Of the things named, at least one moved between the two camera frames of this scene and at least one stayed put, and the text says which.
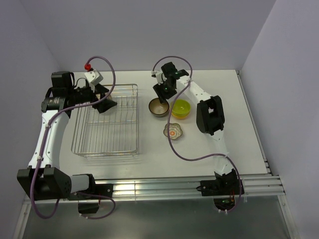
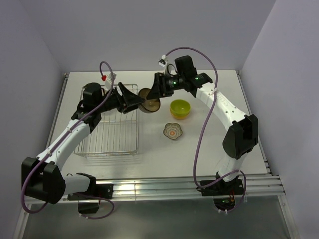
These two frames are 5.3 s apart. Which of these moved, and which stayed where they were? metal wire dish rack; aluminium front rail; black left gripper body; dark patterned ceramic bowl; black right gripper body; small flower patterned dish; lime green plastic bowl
Moved: black left gripper body; dark patterned ceramic bowl
Stayed: small flower patterned dish; metal wire dish rack; lime green plastic bowl; aluminium front rail; black right gripper body
